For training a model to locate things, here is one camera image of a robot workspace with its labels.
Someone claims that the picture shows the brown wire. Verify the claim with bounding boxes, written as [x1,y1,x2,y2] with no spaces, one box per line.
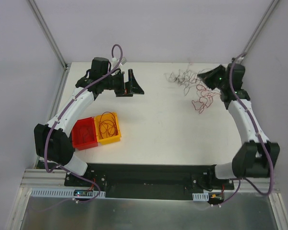
[76,128,94,144]

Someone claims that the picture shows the aluminium front rail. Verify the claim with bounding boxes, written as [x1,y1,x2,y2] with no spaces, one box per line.
[20,169,66,188]

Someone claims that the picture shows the right aluminium frame post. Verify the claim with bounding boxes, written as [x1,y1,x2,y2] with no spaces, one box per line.
[242,0,281,54]

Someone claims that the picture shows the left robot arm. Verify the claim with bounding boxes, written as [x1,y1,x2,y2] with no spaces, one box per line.
[34,57,144,186]

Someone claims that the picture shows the yellow plastic bin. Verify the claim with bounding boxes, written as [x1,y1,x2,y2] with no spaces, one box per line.
[94,111,121,145]

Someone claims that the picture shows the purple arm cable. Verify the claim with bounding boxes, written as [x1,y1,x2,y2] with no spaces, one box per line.
[194,53,276,210]
[26,44,124,213]

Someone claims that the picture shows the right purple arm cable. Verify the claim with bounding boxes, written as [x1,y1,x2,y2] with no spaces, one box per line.
[194,53,276,210]

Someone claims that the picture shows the left aluminium frame post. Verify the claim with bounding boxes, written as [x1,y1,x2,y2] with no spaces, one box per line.
[26,0,68,70]

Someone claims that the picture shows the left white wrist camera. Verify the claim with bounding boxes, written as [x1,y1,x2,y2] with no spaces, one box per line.
[111,57,127,74]

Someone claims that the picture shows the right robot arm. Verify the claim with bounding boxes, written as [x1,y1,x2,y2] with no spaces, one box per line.
[198,63,280,189]

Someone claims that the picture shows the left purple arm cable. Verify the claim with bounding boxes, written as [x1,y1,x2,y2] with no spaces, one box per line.
[26,44,124,213]

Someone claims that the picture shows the red plastic bin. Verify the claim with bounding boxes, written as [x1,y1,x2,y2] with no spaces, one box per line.
[71,117,98,150]

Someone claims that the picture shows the aluminium frame post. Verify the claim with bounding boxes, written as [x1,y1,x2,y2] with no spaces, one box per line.
[26,0,68,70]
[242,0,281,54]

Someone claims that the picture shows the red and black wires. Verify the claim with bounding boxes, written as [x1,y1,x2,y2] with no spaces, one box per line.
[163,62,223,115]

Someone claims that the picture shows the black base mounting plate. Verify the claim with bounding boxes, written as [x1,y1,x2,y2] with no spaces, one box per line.
[64,163,234,200]

